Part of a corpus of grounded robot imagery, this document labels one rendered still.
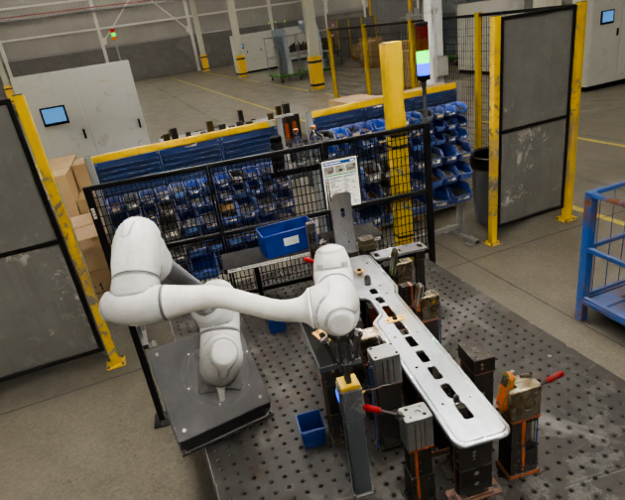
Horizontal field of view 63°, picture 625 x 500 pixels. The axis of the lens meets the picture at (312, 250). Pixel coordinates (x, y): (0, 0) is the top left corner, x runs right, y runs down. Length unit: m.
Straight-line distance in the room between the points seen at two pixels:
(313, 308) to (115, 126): 7.45
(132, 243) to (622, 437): 1.76
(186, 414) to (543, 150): 4.14
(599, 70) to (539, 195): 7.77
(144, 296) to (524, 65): 4.09
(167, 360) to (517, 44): 3.82
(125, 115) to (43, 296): 4.92
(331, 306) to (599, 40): 11.93
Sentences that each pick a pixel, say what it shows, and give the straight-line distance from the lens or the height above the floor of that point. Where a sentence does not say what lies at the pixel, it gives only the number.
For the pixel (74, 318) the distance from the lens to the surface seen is 4.09.
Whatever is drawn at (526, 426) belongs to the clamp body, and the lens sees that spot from 1.85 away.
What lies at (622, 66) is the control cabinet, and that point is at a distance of 13.48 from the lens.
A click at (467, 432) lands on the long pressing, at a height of 1.00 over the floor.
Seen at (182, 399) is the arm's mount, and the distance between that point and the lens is 2.17.
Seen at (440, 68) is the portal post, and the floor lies 1.42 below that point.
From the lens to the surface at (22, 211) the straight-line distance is 3.80.
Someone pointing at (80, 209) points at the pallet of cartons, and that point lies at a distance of 6.14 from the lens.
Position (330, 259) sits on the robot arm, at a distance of 1.35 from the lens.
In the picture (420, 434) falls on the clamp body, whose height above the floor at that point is 1.00.
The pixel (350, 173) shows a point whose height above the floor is 1.35.
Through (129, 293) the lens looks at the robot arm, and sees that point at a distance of 1.48.
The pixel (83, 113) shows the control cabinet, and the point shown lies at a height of 1.38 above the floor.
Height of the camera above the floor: 2.16
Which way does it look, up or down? 24 degrees down
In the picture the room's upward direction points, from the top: 8 degrees counter-clockwise
